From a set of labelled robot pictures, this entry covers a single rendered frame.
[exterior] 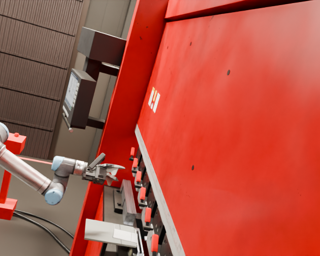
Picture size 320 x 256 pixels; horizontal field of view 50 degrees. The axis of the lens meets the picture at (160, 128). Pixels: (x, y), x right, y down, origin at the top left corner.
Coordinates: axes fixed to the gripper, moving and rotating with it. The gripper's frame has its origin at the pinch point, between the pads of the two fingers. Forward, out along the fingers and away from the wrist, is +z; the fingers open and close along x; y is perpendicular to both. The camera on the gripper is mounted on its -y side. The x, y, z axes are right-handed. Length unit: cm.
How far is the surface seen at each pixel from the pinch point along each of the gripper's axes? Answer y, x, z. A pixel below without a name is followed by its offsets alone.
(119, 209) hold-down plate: -2, -53, 11
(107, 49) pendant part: -106, -16, -21
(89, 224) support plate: 22.9, -18.6, -9.9
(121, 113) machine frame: -68, -37, -1
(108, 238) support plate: 31.0, -11.8, 0.0
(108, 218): 6.8, -48.5, 4.1
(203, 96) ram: 4, 76, 12
